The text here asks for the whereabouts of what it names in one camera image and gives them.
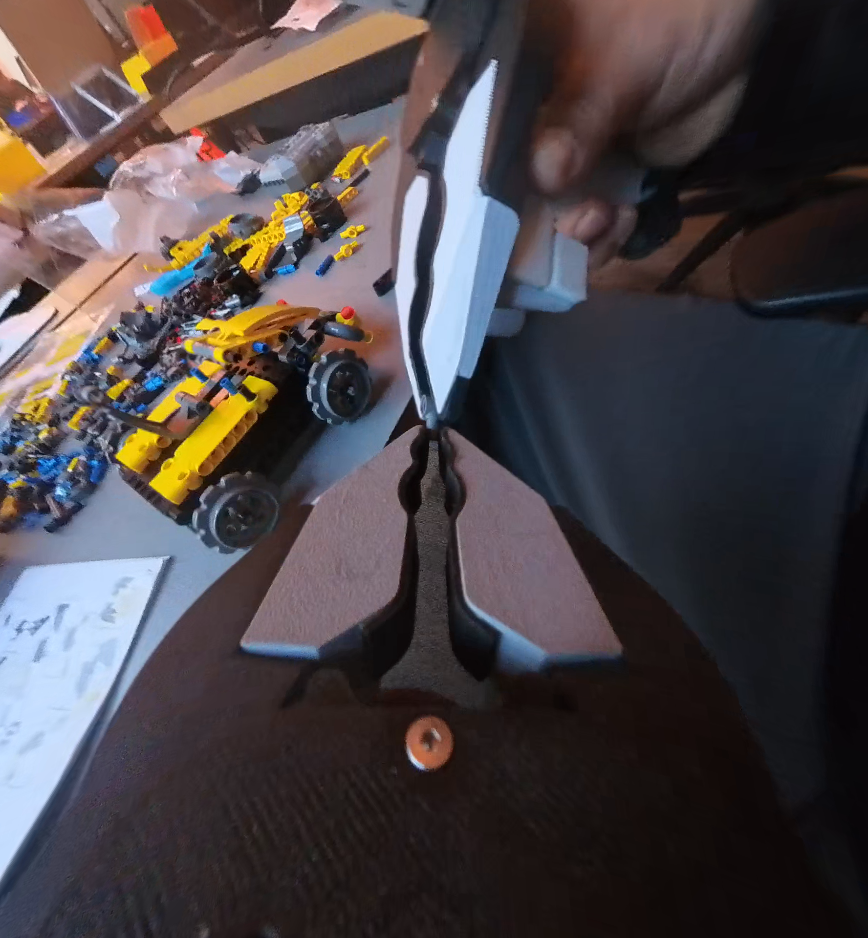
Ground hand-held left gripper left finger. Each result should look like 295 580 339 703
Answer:
239 425 428 662

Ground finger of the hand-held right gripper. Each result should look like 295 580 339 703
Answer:
419 59 521 425
392 172 438 425

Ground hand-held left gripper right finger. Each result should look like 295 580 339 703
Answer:
437 428 626 675

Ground grey desk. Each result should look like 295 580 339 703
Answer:
0 99 435 932

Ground person's right hand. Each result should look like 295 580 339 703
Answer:
529 0 765 256

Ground grey brick battery box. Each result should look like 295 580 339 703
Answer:
258 123 347 188

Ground yellow brick toy vehicle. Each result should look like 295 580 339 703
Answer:
108 304 376 554

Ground wood-edged table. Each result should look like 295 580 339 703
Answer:
159 11 431 144

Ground paper sheet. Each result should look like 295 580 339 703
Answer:
273 0 343 32

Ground pile of small brick pieces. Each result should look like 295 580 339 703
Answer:
0 135 391 536

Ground open instruction booklet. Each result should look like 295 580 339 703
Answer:
0 557 171 924

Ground orange and yellow bins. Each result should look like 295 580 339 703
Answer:
119 3 180 95

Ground clear acrylic box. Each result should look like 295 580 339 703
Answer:
49 64 145 142

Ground brown cardboard tray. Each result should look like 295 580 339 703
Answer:
0 205 54 323

